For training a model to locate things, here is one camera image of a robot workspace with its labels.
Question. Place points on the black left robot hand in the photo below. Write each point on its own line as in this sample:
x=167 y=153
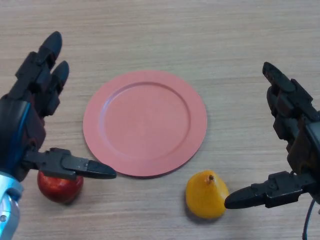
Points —
x=22 y=120

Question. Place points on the pink round plate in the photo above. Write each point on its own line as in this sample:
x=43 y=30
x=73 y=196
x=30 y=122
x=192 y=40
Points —
x=145 y=125

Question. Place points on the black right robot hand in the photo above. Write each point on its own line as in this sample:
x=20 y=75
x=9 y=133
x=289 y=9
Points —
x=300 y=130

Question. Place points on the yellow pear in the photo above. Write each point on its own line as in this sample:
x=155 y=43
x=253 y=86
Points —
x=202 y=197

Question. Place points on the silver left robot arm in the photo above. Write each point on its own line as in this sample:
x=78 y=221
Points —
x=7 y=207

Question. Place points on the red apple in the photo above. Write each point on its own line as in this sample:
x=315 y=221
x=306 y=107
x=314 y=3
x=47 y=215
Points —
x=60 y=191

